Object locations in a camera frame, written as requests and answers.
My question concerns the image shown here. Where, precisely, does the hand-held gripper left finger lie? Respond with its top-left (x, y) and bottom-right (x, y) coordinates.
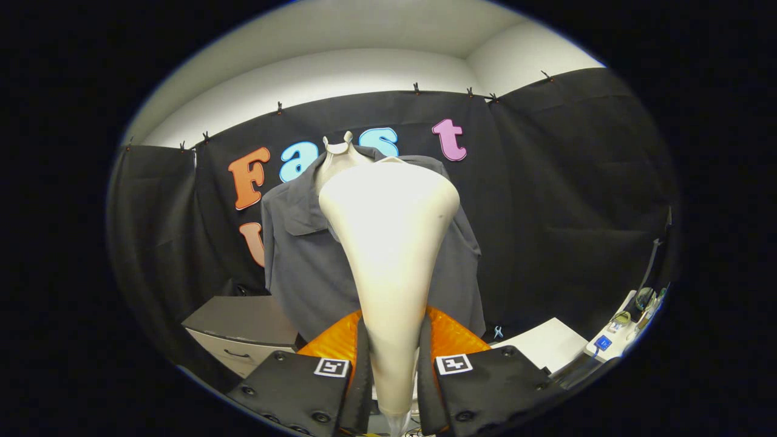
top-left (226, 307), bottom-right (372, 436)

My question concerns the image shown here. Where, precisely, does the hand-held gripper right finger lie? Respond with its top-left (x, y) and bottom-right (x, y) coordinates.
top-left (416, 305), bottom-right (568, 436)

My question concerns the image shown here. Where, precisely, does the grey button-up shirt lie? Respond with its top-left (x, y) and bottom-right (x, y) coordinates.
top-left (261, 146), bottom-right (486, 342)

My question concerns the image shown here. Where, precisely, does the white garment steamer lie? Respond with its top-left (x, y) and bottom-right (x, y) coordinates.
top-left (318, 157), bottom-right (461, 435)

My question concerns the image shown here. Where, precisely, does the white table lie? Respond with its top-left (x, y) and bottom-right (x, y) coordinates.
top-left (495, 317), bottom-right (589, 374)

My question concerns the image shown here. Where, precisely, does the grey drawer cabinet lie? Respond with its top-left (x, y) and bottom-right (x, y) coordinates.
top-left (182, 296), bottom-right (299, 378)

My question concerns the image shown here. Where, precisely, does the white power strip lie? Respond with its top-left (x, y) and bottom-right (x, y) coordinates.
top-left (584, 290), bottom-right (665, 363)

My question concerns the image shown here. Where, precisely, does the white mannequin torso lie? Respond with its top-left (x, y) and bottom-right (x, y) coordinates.
top-left (321, 130), bottom-right (374, 190)

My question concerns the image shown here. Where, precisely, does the black curved stand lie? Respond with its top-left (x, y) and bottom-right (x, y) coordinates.
top-left (642, 206), bottom-right (673, 293)

